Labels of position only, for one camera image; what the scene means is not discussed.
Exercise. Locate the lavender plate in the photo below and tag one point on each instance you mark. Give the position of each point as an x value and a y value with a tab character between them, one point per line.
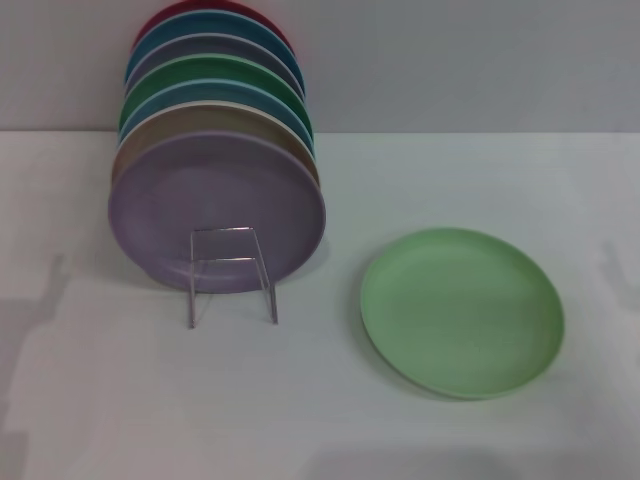
165	210

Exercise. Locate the tan plate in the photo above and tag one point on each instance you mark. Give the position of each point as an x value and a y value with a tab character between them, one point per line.
200	120

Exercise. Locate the maroon plate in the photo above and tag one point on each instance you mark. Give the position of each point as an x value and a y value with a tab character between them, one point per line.
165	12

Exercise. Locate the grey purple plate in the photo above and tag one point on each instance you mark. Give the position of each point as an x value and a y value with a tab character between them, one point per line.
210	44

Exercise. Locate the blue plate with pale rim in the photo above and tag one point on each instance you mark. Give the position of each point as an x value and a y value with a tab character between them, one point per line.
200	92

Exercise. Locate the teal plate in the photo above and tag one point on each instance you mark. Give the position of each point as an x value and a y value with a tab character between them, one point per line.
210	22

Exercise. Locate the light green plate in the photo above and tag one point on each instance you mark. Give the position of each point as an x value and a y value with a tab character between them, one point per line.
460	315

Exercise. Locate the dark green plate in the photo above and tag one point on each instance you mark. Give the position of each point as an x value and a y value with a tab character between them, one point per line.
200	67

